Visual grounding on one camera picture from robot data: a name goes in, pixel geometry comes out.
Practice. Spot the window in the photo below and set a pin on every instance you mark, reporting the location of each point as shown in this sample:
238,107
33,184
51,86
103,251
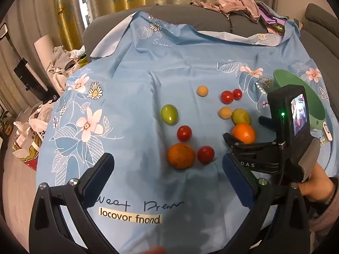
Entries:
82,0

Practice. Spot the person's right forearm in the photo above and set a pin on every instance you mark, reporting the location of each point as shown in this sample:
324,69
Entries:
328,217

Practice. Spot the grey sofa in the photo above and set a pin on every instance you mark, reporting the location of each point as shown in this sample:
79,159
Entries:
185,16

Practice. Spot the grey sheer curtain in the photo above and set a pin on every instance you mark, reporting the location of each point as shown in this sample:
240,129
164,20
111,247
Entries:
23,31

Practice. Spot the small tan round fruit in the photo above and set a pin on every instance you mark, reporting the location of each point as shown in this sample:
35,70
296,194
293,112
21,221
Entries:
225,112
202,90

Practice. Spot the orange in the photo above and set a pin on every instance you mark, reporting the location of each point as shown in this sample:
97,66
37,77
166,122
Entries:
243,133
180,155

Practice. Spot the green bowl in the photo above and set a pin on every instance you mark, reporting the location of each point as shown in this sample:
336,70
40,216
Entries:
313,103

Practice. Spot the yellow deer print curtain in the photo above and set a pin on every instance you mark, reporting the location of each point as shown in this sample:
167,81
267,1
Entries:
63,13

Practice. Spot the red yellow printed bag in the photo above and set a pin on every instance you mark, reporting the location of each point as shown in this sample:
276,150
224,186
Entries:
29,161

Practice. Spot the white lampshade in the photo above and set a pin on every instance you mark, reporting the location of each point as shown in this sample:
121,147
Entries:
43,46

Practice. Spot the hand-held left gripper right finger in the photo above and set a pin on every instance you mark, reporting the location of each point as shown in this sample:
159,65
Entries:
235,176

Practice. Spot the purple garment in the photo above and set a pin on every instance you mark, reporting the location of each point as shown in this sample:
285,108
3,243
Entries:
270,19

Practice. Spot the blue floral cloth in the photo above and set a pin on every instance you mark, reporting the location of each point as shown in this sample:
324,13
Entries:
132,84

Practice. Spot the small white device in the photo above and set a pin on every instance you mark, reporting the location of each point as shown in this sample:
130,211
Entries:
327,132

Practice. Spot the person's right hand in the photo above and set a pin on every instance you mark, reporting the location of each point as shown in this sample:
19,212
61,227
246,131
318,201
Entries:
315,185

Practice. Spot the red cherry tomato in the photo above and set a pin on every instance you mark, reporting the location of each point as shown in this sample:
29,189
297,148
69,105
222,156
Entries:
227,97
184,133
205,154
237,94

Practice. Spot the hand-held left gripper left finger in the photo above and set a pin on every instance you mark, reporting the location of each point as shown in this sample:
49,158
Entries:
96,180

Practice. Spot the black floor stand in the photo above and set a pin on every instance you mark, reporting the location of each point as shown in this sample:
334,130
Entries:
26,75

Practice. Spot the grey white laundry pile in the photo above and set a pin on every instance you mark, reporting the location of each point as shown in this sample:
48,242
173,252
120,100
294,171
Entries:
63,59

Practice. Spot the pink garment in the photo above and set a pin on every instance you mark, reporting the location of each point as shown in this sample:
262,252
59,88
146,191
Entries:
233,2

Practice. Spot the white plastic bags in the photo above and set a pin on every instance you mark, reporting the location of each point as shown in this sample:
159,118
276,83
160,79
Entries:
34,127

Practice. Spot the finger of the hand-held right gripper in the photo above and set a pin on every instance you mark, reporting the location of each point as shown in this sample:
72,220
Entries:
233,140
267,123

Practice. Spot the green round fruit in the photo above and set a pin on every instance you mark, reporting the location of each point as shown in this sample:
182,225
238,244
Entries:
241,116
169,113

